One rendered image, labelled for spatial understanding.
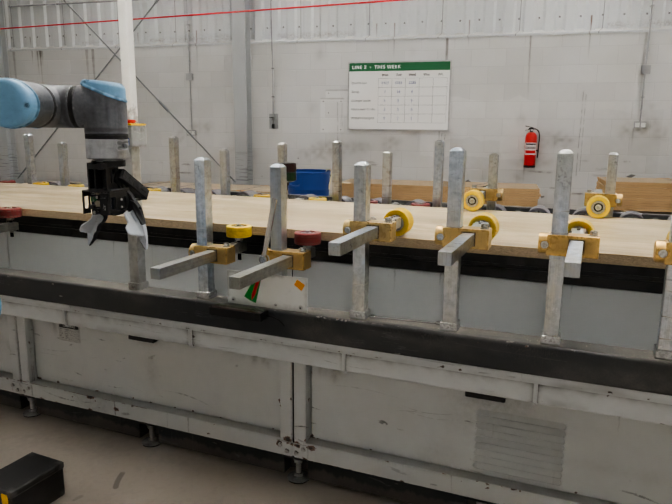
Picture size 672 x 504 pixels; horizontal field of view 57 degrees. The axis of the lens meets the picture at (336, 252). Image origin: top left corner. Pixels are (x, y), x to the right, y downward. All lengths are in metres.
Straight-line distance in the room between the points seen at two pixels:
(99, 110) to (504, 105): 7.62
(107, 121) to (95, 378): 1.48
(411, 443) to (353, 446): 0.21
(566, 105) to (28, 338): 7.28
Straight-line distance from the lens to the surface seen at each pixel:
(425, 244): 1.79
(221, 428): 2.34
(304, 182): 7.37
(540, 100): 8.73
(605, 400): 1.68
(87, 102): 1.43
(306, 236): 1.81
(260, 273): 1.58
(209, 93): 9.83
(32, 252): 2.70
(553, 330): 1.60
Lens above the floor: 1.21
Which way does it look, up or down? 11 degrees down
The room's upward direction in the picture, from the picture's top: straight up
